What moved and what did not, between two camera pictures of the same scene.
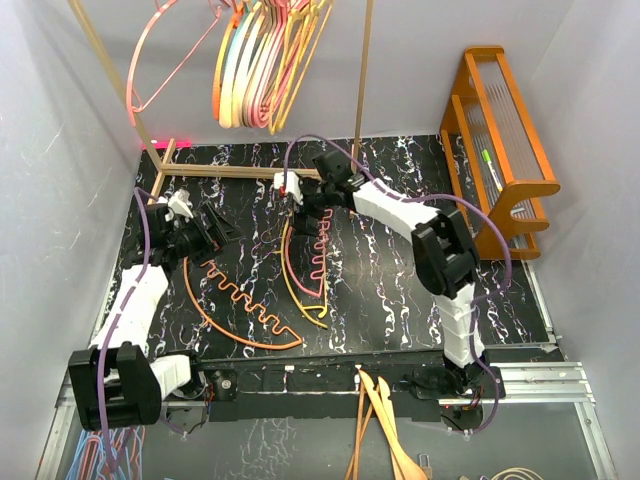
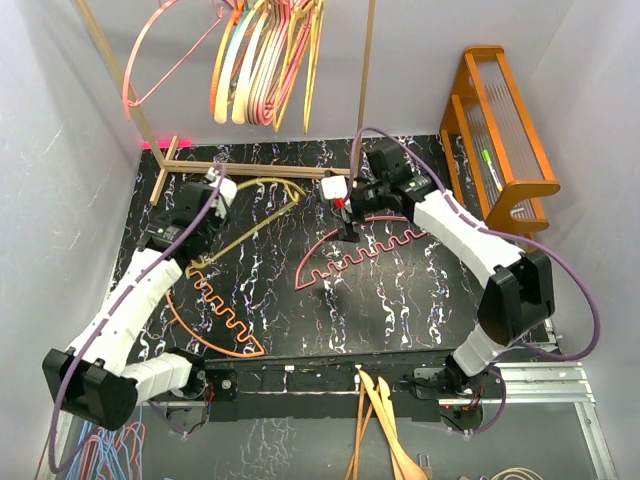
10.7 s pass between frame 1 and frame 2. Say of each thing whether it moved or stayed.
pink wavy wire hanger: moved
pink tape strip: stayed
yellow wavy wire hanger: moved
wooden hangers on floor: stayed
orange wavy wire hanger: moved
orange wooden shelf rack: stayed
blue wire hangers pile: stayed
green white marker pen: stayed
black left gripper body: stayed
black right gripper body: moved
